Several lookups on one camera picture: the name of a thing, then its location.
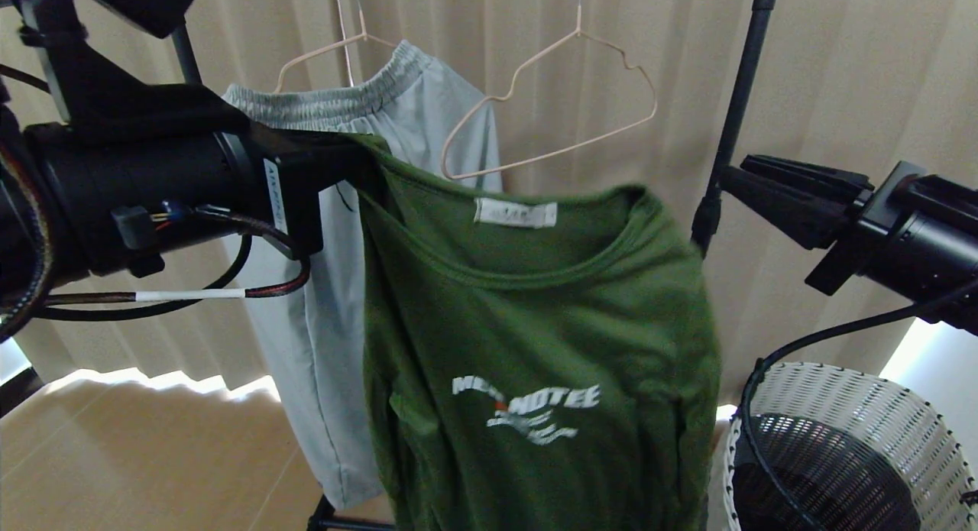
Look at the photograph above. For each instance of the green garment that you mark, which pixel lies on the green garment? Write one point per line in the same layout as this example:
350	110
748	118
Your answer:
535	325

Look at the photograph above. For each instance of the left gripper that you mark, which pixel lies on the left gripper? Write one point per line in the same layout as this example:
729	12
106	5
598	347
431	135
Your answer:
153	187

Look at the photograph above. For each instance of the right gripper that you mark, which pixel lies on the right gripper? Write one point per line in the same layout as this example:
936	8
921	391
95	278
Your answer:
917	225

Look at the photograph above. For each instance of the white laundry basket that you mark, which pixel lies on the white laundry basket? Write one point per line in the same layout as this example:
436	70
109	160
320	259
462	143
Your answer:
840	393

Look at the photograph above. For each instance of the pale grey shorts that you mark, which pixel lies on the pale grey shorts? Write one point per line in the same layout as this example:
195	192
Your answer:
328	363

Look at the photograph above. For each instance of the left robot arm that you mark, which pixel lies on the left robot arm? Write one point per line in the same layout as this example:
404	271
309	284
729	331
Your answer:
15	233

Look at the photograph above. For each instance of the black clothes rack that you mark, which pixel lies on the black clothes rack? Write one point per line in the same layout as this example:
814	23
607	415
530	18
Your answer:
733	118

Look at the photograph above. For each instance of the beige curtain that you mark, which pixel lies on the beige curtain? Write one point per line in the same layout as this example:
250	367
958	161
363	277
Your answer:
856	80

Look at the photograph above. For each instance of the pink clothes hanger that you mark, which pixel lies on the pink clothes hanger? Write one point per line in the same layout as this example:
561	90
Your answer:
550	153
321	51

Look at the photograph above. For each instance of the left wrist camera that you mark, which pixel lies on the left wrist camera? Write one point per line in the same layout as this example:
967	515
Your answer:
84	80

